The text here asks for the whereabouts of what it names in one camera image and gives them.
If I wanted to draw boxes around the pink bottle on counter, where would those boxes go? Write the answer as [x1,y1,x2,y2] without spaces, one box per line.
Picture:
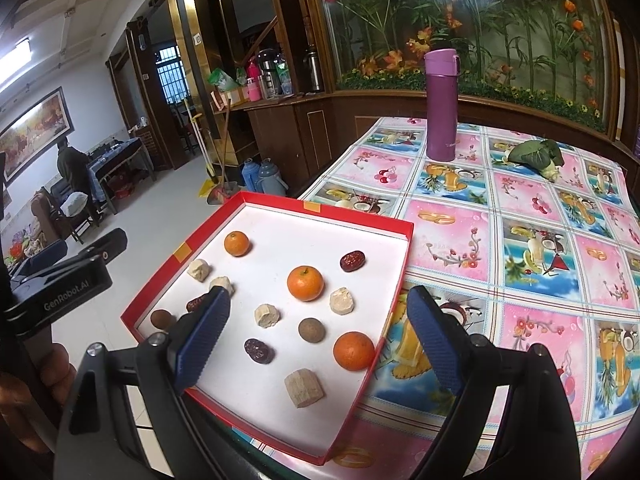
[246,58,262,102]

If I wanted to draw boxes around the brown kiwi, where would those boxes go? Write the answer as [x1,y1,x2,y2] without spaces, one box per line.
[298,318,326,344]
[150,309,176,332]

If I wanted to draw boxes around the operator left hand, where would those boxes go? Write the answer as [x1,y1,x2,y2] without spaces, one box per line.
[1,341,76,455]

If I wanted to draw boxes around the dark side table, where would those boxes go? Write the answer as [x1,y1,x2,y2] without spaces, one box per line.
[88,138,156,214]

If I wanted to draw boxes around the green leafy vegetable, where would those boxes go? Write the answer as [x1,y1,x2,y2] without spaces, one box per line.
[506,139,564,182]

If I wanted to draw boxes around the blue thermos jug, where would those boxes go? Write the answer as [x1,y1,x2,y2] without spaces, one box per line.
[241,158,262,193]

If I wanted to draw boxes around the fruit print tablecloth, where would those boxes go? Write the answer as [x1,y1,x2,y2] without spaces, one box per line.
[249,116,640,480]

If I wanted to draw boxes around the steel thermos flask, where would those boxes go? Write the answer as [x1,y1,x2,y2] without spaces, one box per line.
[305,48,323,92]

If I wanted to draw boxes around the framed landscape painting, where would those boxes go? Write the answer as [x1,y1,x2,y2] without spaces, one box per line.
[1,87,75,183]

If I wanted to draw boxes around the dark wrinkled jujube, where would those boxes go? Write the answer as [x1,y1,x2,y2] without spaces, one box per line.
[244,338,274,364]

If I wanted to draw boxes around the red white shallow box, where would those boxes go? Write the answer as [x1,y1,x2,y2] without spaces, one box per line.
[122,192,413,465]

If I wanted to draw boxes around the purple thermos bottle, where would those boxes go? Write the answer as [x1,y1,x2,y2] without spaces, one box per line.
[424,49,460,162]

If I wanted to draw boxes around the person in dark jacket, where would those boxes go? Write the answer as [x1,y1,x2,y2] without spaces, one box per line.
[56,136,92,200]

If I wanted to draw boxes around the orange mandarin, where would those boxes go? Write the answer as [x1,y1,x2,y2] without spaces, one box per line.
[333,332,375,372]
[286,266,324,302]
[224,231,250,257]

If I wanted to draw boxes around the beige sugarcane chunk small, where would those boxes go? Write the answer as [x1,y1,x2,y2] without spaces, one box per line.
[330,287,355,315]

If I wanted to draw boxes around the wooden chair with cushion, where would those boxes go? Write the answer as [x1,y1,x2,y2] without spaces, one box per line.
[39,188,96,245]

